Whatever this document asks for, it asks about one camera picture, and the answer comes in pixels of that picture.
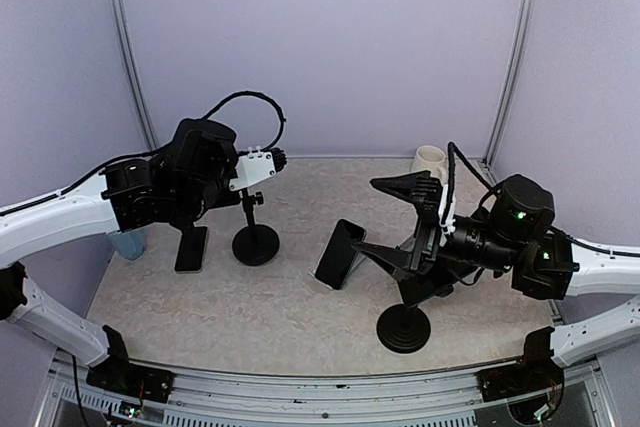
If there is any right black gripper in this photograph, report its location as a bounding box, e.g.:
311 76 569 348
353 170 522 282

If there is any white folding phone stand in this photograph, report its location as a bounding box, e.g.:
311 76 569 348
309 247 365 290

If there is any black smartphone white back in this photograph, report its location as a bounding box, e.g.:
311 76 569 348
174 226 208 274

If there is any black round-base phone stand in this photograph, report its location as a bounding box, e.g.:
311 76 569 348
231 148 289 267

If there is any blue-edged black smartphone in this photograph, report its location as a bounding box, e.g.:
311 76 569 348
398 269 457 307

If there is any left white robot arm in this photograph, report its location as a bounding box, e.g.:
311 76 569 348
1 119 238 392

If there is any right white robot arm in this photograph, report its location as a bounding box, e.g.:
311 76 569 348
352 171 639 391

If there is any cream ceramic mug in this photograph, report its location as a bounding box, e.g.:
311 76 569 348
410 145 448 184

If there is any light blue plastic cup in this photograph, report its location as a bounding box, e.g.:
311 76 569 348
107 228 147 261

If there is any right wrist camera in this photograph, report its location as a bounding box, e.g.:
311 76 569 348
437 183 456 235

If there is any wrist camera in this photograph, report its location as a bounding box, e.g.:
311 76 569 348
437 183 456 235
229 149 276 192

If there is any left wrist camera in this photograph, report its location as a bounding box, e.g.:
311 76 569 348
229 149 276 192

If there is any front aluminium rail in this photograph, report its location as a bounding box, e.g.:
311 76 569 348
27 351 622 426

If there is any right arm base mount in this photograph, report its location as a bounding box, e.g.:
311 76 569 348
476 360 564 402

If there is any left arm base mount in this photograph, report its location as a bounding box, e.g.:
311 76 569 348
86 364 175 404

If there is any left aluminium frame post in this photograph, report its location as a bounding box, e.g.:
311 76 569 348
109 0 159 150

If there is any aluminium frame post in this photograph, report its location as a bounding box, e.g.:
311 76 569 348
483 0 535 169
109 0 159 150

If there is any right aluminium frame post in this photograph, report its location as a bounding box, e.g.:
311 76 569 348
483 0 535 169

